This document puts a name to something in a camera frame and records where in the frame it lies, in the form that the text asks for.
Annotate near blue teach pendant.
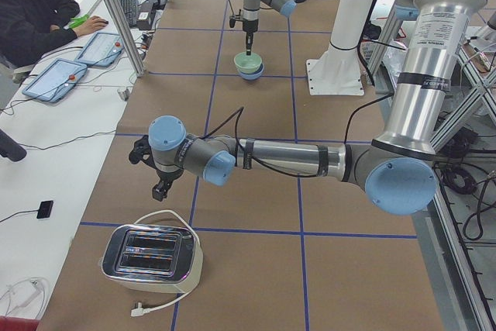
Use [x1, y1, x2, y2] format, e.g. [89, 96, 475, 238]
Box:
[22, 58, 88, 103]

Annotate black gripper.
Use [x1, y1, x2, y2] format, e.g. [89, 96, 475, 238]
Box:
[129, 135, 184, 201]
[229, 9, 259, 56]

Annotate white chrome toaster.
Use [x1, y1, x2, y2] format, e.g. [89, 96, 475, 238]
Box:
[101, 224, 203, 294]

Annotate white cable bundle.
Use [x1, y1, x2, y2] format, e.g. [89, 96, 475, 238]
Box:
[0, 277, 47, 316]

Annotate blue teach pendant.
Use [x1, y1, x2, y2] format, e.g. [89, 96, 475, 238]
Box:
[22, 58, 88, 103]
[74, 32, 123, 67]

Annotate green handheld controller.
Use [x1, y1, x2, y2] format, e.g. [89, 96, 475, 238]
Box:
[68, 14, 89, 29]

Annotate white toaster power cable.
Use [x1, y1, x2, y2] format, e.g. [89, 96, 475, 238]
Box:
[130, 209, 198, 318]

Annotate blue bowl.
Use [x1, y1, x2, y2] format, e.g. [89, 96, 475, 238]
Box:
[238, 64, 264, 81]

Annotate black keyboard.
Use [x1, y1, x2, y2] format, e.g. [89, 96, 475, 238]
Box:
[119, 0, 138, 27]

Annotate black chair armrest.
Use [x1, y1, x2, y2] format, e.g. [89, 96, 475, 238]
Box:
[0, 130, 27, 162]

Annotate green bowl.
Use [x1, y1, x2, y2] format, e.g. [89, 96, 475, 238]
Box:
[233, 52, 263, 73]

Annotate far blue teach pendant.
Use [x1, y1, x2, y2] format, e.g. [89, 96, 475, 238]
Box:
[74, 32, 123, 67]

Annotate small black square device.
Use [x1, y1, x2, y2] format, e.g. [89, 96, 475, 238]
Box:
[36, 200, 53, 219]

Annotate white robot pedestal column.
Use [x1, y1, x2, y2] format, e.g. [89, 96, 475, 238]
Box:
[306, 0, 374, 96]

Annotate aluminium frame post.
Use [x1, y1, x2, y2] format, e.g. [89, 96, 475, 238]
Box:
[88, 0, 147, 76]

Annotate seated person in black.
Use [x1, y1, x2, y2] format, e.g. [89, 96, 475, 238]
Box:
[1, 0, 108, 67]

